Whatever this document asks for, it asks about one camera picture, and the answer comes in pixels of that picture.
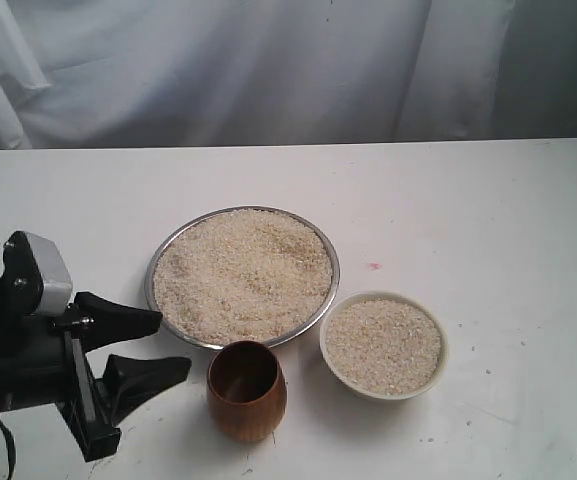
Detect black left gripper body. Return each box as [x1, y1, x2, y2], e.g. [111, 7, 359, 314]
[0, 299, 122, 463]

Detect brown wooden cup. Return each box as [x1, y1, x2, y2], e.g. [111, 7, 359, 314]
[206, 341, 287, 443]

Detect large metal rice plate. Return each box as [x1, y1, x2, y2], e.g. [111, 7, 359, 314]
[144, 206, 340, 350]

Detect white ceramic rice bowl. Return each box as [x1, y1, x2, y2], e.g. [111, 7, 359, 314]
[319, 291, 448, 403]

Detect white backdrop cloth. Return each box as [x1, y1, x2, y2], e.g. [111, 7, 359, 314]
[0, 1, 577, 149]

